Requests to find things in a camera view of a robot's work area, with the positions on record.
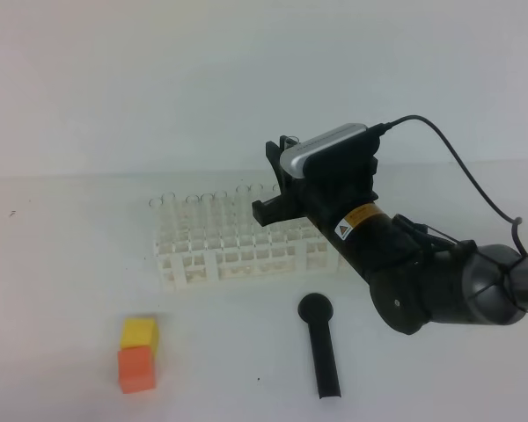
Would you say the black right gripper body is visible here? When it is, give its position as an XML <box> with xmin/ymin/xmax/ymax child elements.
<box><xmin>252</xmin><ymin>127</ymin><xmax>378</xmax><ymax>227</ymax></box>

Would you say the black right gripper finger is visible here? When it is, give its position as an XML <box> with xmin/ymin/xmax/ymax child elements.
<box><xmin>265</xmin><ymin>142</ymin><xmax>293</xmax><ymax>194</ymax></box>
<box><xmin>279</xmin><ymin>135</ymin><xmax>299</xmax><ymax>150</ymax></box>

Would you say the clear glass test tube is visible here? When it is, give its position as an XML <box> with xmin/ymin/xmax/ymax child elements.
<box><xmin>283</xmin><ymin>135</ymin><xmax>299</xmax><ymax>149</ymax></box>

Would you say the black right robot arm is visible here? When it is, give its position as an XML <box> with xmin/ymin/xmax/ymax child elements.
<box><xmin>252</xmin><ymin>124</ymin><xmax>528</xmax><ymax>335</ymax></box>

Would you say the glass tube in rack leftmost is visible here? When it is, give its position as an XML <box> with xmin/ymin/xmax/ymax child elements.
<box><xmin>149</xmin><ymin>197</ymin><xmax>164</xmax><ymax>237</ymax></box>

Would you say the white plastic test tube rack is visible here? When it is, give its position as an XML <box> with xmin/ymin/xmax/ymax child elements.
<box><xmin>152</xmin><ymin>182</ymin><xmax>350</xmax><ymax>293</ymax></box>

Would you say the black scoop tool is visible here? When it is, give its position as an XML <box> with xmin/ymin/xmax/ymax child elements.
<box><xmin>297</xmin><ymin>293</ymin><xmax>341</xmax><ymax>399</ymax></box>

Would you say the yellow foam cube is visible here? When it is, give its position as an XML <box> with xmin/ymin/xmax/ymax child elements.
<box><xmin>120</xmin><ymin>317</ymin><xmax>159</xmax><ymax>356</ymax></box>

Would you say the orange foam cube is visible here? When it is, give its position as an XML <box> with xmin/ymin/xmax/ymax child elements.
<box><xmin>117</xmin><ymin>346</ymin><xmax>156</xmax><ymax>394</ymax></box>

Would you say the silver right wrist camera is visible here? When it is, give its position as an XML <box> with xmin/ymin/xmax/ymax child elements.
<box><xmin>280</xmin><ymin>123</ymin><xmax>368</xmax><ymax>179</ymax></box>

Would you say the black camera cable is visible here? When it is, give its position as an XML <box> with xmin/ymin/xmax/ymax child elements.
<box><xmin>368</xmin><ymin>114</ymin><xmax>528</xmax><ymax>256</ymax></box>

